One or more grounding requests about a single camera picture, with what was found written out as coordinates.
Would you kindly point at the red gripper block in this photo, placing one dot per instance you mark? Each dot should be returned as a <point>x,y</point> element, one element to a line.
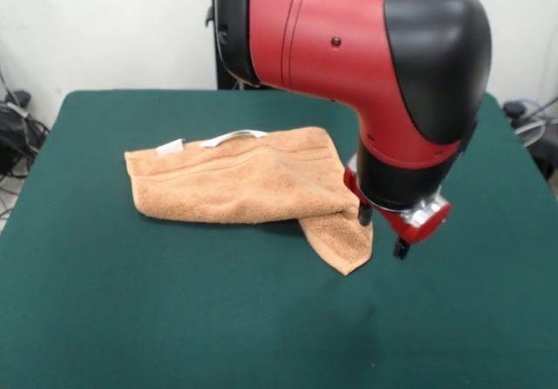
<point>418,232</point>

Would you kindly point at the tan terry towel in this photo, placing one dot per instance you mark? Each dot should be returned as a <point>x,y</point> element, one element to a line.
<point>218,188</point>

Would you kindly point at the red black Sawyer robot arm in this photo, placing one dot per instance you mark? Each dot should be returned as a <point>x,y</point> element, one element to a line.
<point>349,57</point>

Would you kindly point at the black round floor foot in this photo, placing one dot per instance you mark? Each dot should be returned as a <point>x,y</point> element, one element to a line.
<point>515,109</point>

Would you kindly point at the dark green table cloth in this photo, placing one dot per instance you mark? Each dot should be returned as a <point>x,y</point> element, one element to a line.
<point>131,297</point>

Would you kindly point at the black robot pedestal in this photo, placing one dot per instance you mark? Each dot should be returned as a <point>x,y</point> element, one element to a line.
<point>223,80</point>

